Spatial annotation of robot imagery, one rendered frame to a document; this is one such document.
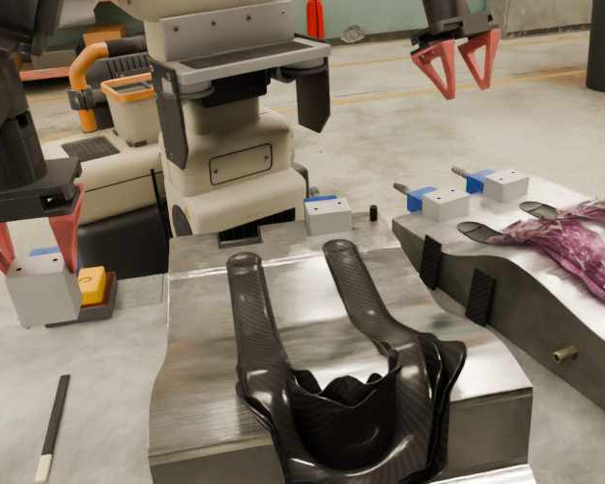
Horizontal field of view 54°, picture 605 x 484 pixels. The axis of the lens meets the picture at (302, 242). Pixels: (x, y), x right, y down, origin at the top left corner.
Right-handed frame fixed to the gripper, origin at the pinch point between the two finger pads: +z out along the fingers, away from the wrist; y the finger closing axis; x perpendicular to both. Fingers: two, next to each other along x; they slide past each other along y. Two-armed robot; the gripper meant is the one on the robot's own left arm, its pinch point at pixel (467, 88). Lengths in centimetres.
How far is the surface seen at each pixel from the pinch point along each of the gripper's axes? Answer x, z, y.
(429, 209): -0.3, 14.1, -12.4
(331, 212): -3.0, 9.7, -28.7
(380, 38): 426, -94, 337
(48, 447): -2, 21, -65
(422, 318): -19.4, 19.8, -32.4
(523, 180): -3.9, 14.4, 2.0
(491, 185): -1.4, 13.9, -1.7
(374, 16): 418, -115, 331
